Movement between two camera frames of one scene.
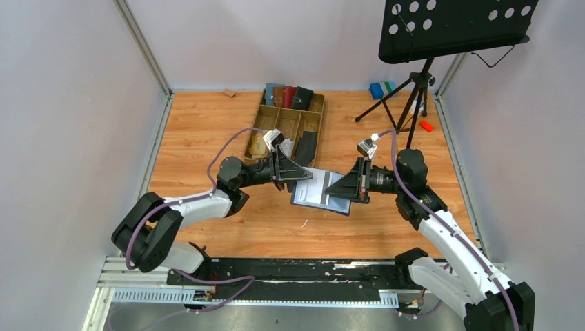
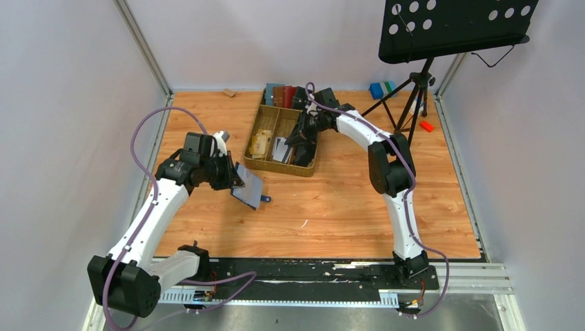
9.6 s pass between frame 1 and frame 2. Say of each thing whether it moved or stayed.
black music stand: stayed
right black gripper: moved
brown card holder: stayed
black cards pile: stayed
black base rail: stayed
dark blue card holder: moved
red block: stayed
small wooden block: stayed
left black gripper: moved
